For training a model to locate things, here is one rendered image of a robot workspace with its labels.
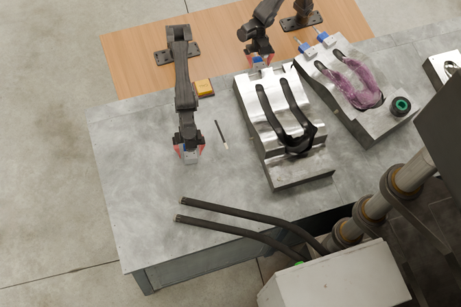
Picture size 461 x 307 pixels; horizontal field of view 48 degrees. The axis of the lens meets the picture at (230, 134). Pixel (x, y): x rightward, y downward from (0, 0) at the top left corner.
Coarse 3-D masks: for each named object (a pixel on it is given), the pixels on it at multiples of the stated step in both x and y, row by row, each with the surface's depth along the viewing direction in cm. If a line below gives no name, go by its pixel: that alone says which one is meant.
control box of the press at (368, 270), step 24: (312, 264) 126; (336, 264) 126; (360, 264) 126; (384, 264) 126; (264, 288) 143; (288, 288) 122; (312, 288) 123; (336, 288) 123; (360, 288) 124; (384, 288) 124
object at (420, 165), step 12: (420, 156) 114; (408, 168) 120; (420, 168) 115; (432, 168) 112; (396, 180) 127; (408, 180) 122; (420, 180) 119; (408, 192) 127; (372, 204) 144; (384, 204) 138; (372, 216) 147; (348, 228) 166; (360, 228) 159; (324, 240) 193
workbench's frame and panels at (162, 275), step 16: (336, 208) 204; (352, 208) 230; (304, 224) 227; (320, 224) 240; (240, 240) 213; (288, 240) 250; (304, 240) 264; (192, 256) 212; (208, 256) 223; (224, 256) 235; (240, 256) 248; (256, 256) 262; (144, 272) 206; (160, 272) 220; (176, 272) 232; (192, 272) 245; (208, 272) 258; (144, 288) 238
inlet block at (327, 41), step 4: (324, 32) 229; (320, 36) 228; (324, 36) 228; (328, 36) 228; (332, 36) 227; (320, 40) 228; (324, 40) 226; (328, 40) 226; (332, 40) 226; (336, 40) 226; (324, 44) 226; (328, 44) 225; (332, 44) 226; (328, 48) 227
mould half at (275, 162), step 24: (264, 72) 216; (288, 72) 216; (240, 96) 212; (264, 120) 206; (288, 120) 205; (312, 120) 203; (264, 144) 197; (312, 144) 204; (264, 168) 205; (288, 168) 201; (312, 168) 202
